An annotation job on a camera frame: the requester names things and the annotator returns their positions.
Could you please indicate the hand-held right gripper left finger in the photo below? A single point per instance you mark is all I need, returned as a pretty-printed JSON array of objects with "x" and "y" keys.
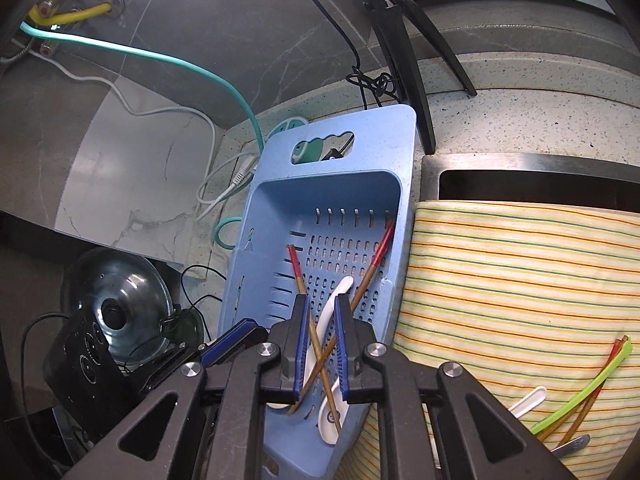
[{"x": 303, "y": 355}]

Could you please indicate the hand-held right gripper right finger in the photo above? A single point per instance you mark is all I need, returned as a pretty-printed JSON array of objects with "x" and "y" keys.
[{"x": 342, "y": 355}]

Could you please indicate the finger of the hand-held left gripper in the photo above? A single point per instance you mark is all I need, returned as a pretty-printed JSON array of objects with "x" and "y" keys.
[{"x": 232, "y": 341}]

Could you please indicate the red wooden chopstick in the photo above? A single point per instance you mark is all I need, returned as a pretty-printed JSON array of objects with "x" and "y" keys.
[
  {"x": 554, "y": 427},
  {"x": 382, "y": 247},
  {"x": 295, "y": 270},
  {"x": 580, "y": 420}
]

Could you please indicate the blue plastic drain basket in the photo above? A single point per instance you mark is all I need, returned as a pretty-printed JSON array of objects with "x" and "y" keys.
[{"x": 340, "y": 195}]

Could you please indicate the stainless steel spoon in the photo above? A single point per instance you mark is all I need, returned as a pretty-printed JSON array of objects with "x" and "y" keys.
[{"x": 572, "y": 445}]

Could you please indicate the green chopstick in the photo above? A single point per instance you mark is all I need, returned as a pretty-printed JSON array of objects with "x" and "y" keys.
[{"x": 600, "y": 377}]

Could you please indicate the glass pot lid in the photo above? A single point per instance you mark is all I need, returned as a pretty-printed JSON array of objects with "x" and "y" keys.
[{"x": 130, "y": 285}]

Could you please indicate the black induction cooker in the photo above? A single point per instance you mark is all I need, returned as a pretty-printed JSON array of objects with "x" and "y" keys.
[{"x": 85, "y": 360}]

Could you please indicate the striped yellow cloth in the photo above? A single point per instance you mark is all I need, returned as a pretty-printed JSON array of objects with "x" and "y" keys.
[{"x": 500, "y": 285}]

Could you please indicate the black tripod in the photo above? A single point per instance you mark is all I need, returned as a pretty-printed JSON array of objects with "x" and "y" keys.
[{"x": 400, "y": 60}]

